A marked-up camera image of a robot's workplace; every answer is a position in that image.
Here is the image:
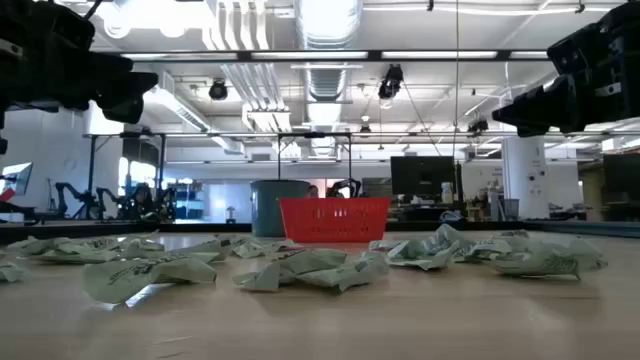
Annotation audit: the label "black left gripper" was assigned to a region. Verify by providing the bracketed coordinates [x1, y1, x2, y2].
[0, 0, 159, 125]

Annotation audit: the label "black overhead rig camera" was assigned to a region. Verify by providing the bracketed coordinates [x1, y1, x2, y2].
[377, 63, 405, 101]

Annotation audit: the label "white building pillar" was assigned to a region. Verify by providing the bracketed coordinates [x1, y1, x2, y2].
[501, 135, 551, 220]

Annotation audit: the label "black computer monitor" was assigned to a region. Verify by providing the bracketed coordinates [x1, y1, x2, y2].
[601, 153, 640, 195]
[390, 155, 457, 197]

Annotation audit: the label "tilted lit monitor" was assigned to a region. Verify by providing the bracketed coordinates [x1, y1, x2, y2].
[0, 161, 34, 197]

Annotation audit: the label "red plastic basket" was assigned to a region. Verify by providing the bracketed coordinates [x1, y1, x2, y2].
[278, 196, 392, 245]

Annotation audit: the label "black background rig stand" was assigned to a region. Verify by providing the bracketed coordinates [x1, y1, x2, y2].
[276, 131, 354, 182]
[82, 130, 169, 221]

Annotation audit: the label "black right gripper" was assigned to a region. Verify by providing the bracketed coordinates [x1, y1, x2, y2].
[491, 0, 640, 139]

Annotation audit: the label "silver ceiling air duct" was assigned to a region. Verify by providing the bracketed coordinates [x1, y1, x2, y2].
[294, 0, 364, 101]

